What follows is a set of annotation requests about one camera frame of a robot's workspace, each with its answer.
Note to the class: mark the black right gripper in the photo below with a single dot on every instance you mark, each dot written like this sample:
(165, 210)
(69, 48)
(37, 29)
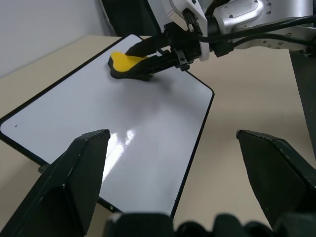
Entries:
(184, 47)

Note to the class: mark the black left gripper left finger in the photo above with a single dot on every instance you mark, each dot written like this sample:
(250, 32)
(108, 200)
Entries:
(61, 182)

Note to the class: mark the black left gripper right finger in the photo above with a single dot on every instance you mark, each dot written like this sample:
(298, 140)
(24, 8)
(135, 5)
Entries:
(279, 172)

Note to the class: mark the yellow and black eraser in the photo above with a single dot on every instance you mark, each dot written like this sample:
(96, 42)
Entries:
(121, 63)

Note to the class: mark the small black tab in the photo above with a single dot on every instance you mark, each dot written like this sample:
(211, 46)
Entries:
(43, 169)

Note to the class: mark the black panel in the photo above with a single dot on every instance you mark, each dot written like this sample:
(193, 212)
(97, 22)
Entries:
(133, 17)

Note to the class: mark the dark grey upright panel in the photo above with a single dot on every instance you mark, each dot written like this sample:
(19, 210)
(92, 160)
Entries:
(304, 86)

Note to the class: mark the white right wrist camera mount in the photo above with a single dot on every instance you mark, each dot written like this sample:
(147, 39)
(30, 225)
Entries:
(179, 10)

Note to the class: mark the white whiteboard with black frame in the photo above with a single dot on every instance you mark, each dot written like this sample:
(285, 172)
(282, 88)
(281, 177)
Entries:
(98, 111)

